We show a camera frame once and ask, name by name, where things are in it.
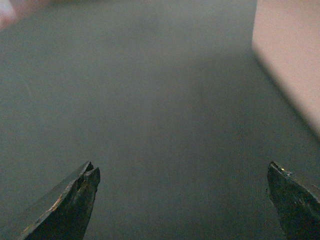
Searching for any pink plastic storage box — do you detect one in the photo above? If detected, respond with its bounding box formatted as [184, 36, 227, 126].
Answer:
[252, 0, 320, 136]

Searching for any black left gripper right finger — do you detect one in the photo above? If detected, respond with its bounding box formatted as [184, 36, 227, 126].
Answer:
[266, 161, 320, 240]

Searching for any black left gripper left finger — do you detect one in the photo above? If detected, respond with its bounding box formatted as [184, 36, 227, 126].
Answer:
[15, 161, 101, 240]

